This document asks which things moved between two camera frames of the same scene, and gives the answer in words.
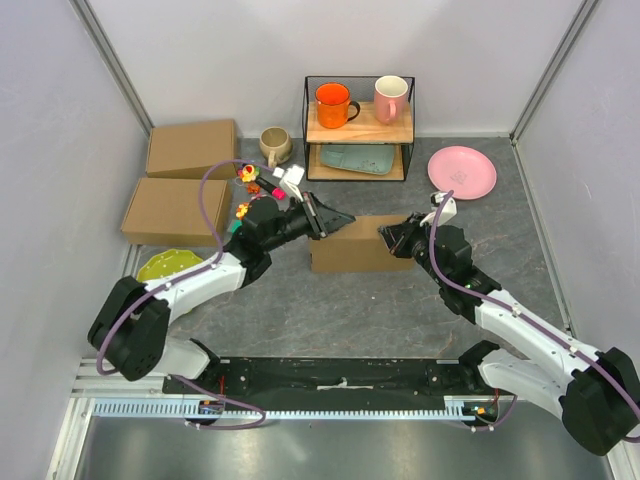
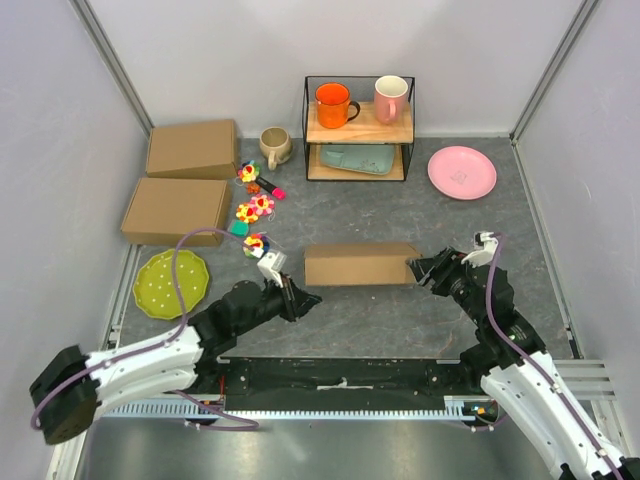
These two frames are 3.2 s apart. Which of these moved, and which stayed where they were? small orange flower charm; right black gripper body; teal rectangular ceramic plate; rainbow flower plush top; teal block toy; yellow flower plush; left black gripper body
Moved: left black gripper body; right black gripper body
Stayed: rainbow flower plush top; small orange flower charm; yellow flower plush; teal block toy; teal rectangular ceramic plate
